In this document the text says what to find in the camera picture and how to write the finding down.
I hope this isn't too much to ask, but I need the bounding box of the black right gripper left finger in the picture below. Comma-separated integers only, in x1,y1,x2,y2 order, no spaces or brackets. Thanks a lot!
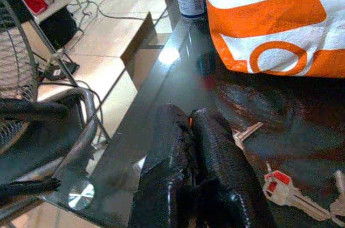
128,103,199,228

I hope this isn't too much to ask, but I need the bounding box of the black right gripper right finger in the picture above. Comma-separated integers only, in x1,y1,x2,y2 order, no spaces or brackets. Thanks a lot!
189,108,277,228

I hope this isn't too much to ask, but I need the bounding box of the black glass table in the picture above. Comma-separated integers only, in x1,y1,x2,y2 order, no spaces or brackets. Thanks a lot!
40,12,345,228

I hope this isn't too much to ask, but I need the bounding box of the plain silver key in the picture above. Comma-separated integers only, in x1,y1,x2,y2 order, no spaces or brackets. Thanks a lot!
231,121,264,153

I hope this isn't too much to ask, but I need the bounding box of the silver key with red-white tag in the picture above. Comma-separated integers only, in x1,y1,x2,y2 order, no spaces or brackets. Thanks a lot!
263,162,345,227

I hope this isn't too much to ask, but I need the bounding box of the silver key at edge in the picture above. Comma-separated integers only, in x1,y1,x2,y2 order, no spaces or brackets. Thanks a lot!
329,170,345,218

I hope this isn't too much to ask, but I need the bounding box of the black power strip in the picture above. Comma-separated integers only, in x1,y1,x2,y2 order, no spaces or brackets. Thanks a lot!
37,61,80,81

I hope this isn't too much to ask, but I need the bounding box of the orange and white tote bag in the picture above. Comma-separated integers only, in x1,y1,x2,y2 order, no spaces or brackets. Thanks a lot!
201,0,345,78

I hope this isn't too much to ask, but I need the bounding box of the black box under shelf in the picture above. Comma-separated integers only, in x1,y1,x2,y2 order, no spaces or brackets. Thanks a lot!
39,5,84,51

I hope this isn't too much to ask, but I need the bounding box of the black wire fan guard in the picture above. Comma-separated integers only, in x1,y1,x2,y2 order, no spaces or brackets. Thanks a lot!
0,0,39,150

